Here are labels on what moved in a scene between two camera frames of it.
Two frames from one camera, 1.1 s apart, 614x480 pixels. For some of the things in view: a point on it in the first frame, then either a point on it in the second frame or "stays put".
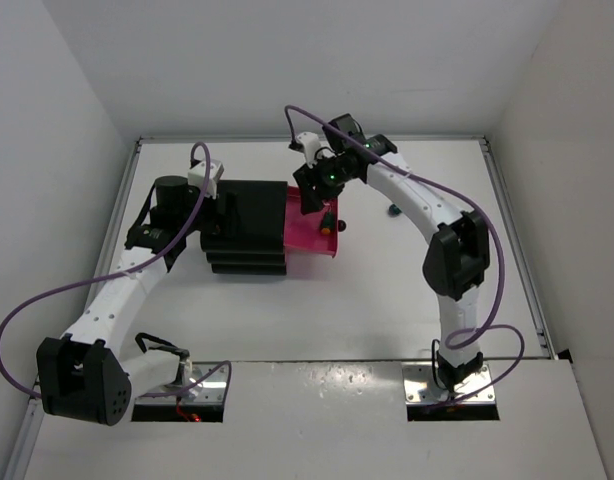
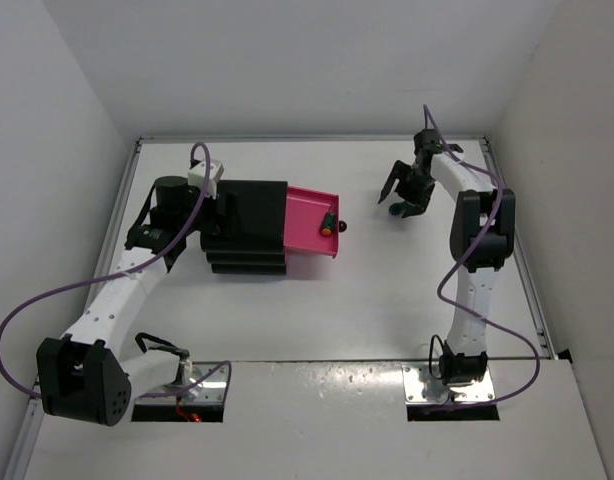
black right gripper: (308, 179) -> (418, 202)
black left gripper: (226, 224) stays put
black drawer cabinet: (248, 235) stays put
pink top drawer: (302, 231) stays put
